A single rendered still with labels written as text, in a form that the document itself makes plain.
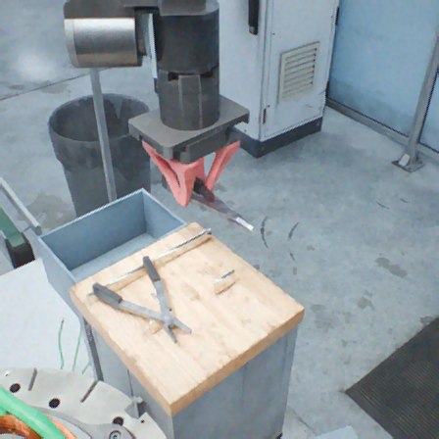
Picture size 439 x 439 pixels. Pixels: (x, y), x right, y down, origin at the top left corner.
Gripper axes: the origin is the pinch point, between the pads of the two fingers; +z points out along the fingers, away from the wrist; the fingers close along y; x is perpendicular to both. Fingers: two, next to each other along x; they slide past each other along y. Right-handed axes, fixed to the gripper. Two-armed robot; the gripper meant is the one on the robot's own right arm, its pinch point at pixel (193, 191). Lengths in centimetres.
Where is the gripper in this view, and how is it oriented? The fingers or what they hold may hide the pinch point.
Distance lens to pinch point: 57.1
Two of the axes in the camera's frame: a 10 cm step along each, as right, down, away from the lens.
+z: 0.1, 7.7, 6.4
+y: -7.6, 4.2, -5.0
